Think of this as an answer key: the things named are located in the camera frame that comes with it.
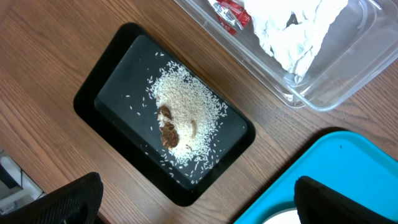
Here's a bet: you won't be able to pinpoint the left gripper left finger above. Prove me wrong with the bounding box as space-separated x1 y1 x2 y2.
1 172 104 224

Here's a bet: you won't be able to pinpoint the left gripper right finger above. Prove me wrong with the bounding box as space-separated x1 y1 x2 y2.
294 176 396 224

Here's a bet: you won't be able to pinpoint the large white plate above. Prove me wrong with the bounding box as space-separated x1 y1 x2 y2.
262 208 301 224

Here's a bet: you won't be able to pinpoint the brown food scrap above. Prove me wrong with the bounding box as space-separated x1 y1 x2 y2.
157 105 179 151

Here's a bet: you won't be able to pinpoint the rice grains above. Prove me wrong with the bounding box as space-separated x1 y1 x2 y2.
124 52 229 185

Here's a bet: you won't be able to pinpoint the white napkin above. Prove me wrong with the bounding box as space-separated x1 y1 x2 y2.
243 0 348 83

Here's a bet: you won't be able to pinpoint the red snack wrapper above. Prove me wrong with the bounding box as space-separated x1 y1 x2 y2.
208 0 251 35

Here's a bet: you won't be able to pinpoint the teal serving tray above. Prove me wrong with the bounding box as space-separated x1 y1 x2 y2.
237 131 397 223

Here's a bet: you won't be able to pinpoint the black plastic tray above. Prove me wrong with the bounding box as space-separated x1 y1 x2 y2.
73 23 256 206

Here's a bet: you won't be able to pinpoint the clear plastic bin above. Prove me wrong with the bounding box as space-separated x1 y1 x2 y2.
176 0 397 111

